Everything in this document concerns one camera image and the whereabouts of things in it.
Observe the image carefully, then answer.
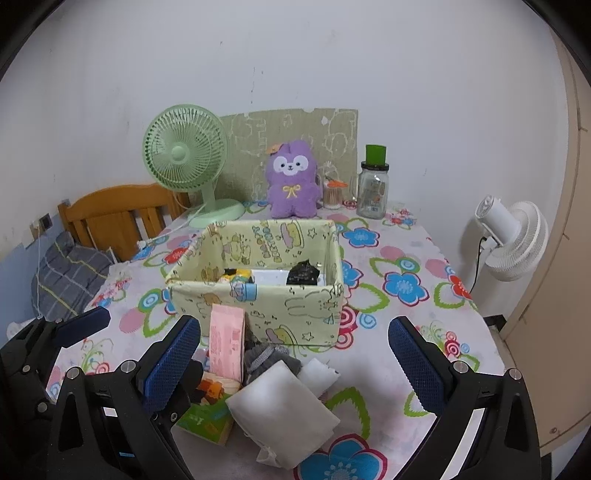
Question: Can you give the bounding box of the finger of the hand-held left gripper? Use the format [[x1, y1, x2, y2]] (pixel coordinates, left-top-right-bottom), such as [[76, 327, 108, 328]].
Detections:
[[0, 306, 112, 384]]

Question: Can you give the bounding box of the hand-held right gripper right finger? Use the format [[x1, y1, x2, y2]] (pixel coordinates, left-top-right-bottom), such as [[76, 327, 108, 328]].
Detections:
[[388, 316, 543, 480]]

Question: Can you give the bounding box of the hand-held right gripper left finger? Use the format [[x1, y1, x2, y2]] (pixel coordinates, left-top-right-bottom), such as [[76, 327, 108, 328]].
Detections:
[[46, 315, 202, 480]]

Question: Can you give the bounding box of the pink packet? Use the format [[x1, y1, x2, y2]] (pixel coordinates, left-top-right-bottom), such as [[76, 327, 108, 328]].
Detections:
[[209, 305, 246, 384]]

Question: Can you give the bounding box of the green tissue pack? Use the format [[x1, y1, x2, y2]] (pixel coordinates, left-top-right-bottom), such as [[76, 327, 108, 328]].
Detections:
[[175, 397, 235, 446]]

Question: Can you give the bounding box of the grey sock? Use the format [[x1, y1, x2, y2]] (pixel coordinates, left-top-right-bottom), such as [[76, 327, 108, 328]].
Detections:
[[243, 342, 303, 384]]

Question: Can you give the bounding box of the white padded cloth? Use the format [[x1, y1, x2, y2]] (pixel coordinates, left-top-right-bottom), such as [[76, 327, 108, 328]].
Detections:
[[298, 358, 341, 398]]

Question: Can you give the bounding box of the white tissue pack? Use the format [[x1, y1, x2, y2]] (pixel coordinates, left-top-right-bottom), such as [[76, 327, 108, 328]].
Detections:
[[225, 361, 341, 470]]

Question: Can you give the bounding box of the printed fabric storage box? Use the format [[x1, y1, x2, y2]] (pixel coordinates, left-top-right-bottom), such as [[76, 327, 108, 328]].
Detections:
[[165, 219, 346, 347]]

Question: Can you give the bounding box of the grey plaid bedding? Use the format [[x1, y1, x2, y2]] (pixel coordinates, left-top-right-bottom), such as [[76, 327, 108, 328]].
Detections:
[[31, 231, 112, 319]]

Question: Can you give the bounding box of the floral tablecloth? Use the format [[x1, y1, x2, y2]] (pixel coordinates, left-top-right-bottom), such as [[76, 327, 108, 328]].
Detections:
[[44, 200, 504, 480]]

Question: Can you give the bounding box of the wooden headboard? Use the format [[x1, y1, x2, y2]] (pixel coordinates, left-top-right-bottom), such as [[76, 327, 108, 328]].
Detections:
[[58, 183, 192, 263]]

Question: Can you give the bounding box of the white flat packet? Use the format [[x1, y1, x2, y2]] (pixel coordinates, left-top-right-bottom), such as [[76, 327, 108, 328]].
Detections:
[[252, 270, 289, 287]]

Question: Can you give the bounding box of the black crumpled packet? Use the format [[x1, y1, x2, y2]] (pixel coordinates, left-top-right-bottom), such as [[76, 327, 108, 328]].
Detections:
[[286, 259, 320, 285]]

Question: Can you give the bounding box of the white standing fan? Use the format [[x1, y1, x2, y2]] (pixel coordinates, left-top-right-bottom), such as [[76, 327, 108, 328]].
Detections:
[[475, 195, 549, 282]]

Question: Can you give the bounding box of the glass jar with green lid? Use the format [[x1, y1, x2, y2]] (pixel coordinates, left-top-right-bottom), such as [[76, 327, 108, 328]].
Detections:
[[356, 144, 391, 219]]

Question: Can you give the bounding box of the clear glass mug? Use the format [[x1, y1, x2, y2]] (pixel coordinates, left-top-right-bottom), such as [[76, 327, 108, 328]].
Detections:
[[342, 174, 360, 208]]

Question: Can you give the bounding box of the green desk fan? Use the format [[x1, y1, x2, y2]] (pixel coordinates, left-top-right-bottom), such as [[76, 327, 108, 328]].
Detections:
[[141, 104, 246, 229]]

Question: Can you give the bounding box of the beige wardrobe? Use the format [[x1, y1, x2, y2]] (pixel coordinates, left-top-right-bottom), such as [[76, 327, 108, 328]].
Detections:
[[499, 32, 591, 455]]

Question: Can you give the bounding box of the purple plush toy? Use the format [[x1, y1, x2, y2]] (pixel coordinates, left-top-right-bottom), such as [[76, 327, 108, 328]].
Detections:
[[263, 141, 324, 219]]

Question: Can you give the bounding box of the beige cartoon print cushion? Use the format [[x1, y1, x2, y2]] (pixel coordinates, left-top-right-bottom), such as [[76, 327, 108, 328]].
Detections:
[[219, 108, 359, 204]]

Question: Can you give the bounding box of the white fan cable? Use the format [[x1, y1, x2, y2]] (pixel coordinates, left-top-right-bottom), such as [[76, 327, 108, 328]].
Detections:
[[136, 205, 204, 250]]

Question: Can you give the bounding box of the black fan cable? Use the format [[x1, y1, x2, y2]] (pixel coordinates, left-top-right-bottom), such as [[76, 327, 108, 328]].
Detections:
[[468, 235, 488, 296]]

